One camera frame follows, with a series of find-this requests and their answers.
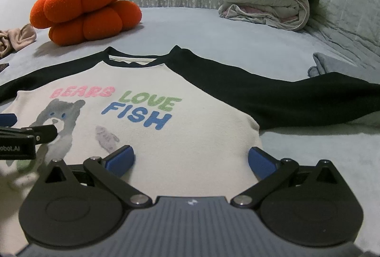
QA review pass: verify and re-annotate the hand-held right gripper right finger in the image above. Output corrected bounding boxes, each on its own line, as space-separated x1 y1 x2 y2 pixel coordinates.
231 146 340 208

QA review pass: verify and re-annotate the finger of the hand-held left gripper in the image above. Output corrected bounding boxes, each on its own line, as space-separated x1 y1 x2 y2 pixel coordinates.
0 114 17 127
21 125 58 145

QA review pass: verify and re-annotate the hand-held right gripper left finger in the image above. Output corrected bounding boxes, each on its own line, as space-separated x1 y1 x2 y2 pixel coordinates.
42 145 152 208

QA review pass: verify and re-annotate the cream and black raglan sweatshirt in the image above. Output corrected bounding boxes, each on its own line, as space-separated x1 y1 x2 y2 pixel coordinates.
0 45 380 246

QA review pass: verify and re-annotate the crumpled beige cloth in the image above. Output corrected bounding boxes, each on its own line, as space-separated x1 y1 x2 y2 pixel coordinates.
0 24 37 60

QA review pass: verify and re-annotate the folded grey garment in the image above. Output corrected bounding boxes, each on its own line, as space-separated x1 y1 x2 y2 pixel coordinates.
308 52 361 78

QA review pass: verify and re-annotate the folded grey and pink quilt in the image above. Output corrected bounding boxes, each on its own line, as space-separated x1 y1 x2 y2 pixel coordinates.
218 0 327 31

